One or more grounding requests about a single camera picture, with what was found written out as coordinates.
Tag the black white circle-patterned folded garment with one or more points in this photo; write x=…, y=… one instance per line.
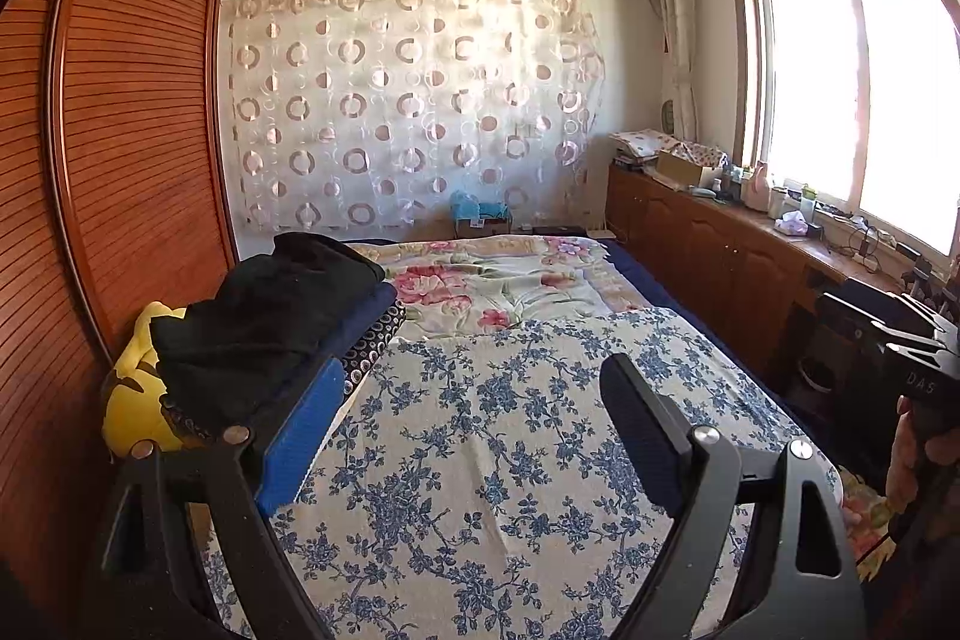
x=362, y=356

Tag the long wooden sideboard cabinet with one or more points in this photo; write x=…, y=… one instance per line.
x=751, y=287

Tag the wooden louvered wardrobe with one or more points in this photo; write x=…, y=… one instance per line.
x=112, y=198

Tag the person's right hand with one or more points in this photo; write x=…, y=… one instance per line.
x=908, y=455

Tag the circle-patterned sheer curtain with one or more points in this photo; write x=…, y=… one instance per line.
x=363, y=117

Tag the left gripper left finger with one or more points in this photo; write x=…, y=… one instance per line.
x=288, y=458

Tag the blue toy on box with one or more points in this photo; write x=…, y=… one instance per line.
x=473, y=218

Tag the window with wooden frame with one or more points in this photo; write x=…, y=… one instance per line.
x=857, y=100

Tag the pink rose floral blanket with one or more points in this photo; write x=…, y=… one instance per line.
x=477, y=286

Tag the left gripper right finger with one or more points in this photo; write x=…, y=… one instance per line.
x=649, y=428

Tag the black t-shirt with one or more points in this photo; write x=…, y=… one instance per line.
x=227, y=358

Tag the yellow plush toy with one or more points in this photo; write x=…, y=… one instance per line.
x=133, y=388

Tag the white side window curtain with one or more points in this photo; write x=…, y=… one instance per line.
x=679, y=25

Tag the blue floral white bedsheet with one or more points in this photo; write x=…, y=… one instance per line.
x=477, y=487

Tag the navy blue folded garment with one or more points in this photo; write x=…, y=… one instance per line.
x=344, y=335

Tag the cardboard box on sideboard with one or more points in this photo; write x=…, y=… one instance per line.
x=689, y=171

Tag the pink bottle on sideboard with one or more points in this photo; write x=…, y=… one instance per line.
x=756, y=189

